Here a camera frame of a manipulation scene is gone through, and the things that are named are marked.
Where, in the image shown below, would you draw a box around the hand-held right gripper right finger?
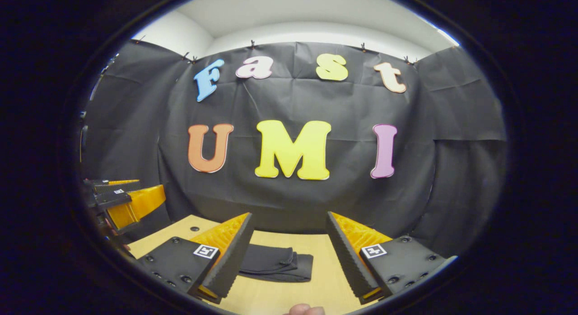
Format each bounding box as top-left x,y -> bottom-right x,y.
326,211 -> 447,305

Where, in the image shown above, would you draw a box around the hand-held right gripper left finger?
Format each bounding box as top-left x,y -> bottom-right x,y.
137,212 -> 255,304

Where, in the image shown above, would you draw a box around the black jeans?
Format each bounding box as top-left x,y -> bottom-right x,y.
238,244 -> 314,283

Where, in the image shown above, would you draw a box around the black backdrop cloth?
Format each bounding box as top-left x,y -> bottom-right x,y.
81,39 -> 508,257

